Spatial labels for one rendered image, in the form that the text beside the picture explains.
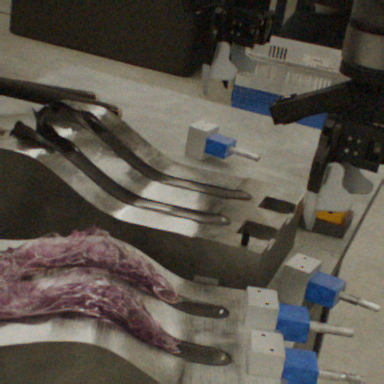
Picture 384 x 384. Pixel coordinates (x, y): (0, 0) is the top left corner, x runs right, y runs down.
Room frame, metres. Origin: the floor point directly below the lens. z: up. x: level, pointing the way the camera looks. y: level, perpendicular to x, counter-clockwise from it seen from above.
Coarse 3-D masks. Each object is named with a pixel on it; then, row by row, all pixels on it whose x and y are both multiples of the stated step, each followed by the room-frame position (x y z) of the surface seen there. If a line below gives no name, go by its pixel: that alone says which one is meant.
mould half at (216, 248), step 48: (0, 144) 1.35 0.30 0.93; (96, 144) 1.46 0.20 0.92; (144, 144) 1.55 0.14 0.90; (0, 192) 1.34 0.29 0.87; (48, 192) 1.32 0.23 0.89; (96, 192) 1.34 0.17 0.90; (144, 192) 1.41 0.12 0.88; (192, 192) 1.44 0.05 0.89; (288, 192) 1.50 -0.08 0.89; (144, 240) 1.29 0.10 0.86; (192, 240) 1.28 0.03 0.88; (240, 240) 1.29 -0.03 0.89; (288, 240) 1.46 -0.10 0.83; (240, 288) 1.26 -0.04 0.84
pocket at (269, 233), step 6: (246, 222) 1.36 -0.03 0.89; (252, 222) 1.36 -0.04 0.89; (240, 228) 1.34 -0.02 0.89; (246, 228) 1.36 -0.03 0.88; (252, 228) 1.36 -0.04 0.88; (258, 228) 1.36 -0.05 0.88; (264, 228) 1.36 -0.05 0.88; (270, 228) 1.36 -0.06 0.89; (240, 234) 1.34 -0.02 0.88; (252, 234) 1.36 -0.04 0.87; (258, 234) 1.36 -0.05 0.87; (264, 234) 1.36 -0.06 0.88; (270, 234) 1.36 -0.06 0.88; (276, 234) 1.35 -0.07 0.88; (264, 240) 1.36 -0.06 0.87; (270, 240) 1.35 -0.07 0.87; (270, 246) 1.33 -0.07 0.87
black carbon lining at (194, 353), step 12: (192, 300) 1.16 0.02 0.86; (192, 312) 1.14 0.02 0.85; (204, 312) 1.15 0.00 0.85; (216, 312) 1.15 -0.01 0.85; (228, 312) 1.15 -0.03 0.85; (180, 348) 1.05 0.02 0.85; (192, 348) 1.05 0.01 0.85; (204, 348) 1.06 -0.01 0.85; (192, 360) 1.03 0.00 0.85; (204, 360) 1.04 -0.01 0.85; (216, 360) 1.04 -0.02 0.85; (228, 360) 1.04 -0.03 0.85
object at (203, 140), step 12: (204, 120) 1.88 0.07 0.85; (192, 132) 1.84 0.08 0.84; (204, 132) 1.83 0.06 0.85; (216, 132) 1.86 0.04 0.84; (192, 144) 1.83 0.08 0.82; (204, 144) 1.83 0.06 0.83; (216, 144) 1.82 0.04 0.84; (228, 144) 1.82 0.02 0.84; (192, 156) 1.83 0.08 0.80; (204, 156) 1.83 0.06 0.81; (216, 156) 1.82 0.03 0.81; (228, 156) 1.83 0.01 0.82; (252, 156) 1.81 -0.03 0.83
